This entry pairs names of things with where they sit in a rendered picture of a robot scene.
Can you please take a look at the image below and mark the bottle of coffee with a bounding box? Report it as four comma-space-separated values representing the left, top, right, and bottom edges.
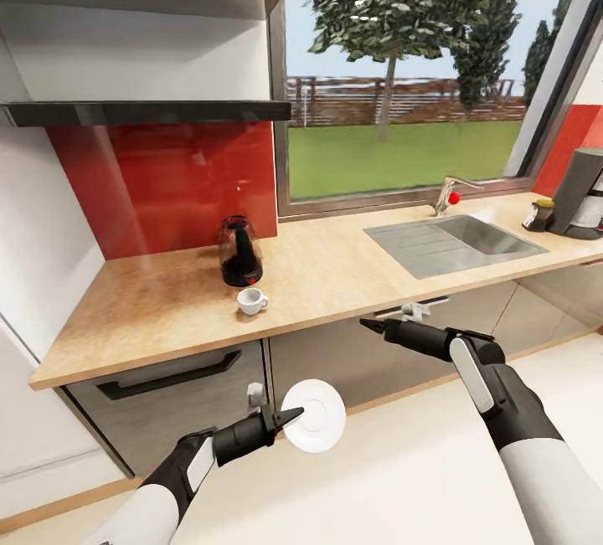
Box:
522, 199, 555, 233

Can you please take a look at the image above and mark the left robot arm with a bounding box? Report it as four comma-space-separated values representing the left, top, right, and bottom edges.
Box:
78, 383, 304, 545

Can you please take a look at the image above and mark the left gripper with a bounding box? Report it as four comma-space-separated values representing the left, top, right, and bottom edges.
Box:
232, 404, 304, 458

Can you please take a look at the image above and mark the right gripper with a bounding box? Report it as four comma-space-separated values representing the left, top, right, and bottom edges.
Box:
359, 318, 430, 355

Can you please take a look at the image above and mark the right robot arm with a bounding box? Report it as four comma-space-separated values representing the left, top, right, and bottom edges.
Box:
359, 302, 603, 545

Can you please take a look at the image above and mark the coffee cup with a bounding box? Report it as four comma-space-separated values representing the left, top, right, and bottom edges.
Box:
237, 287, 268, 315

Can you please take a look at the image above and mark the electric kettle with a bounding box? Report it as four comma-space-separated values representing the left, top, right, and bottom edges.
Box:
218, 215, 263, 287

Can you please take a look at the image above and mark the saucer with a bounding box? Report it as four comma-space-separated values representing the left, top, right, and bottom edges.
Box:
281, 379, 346, 454

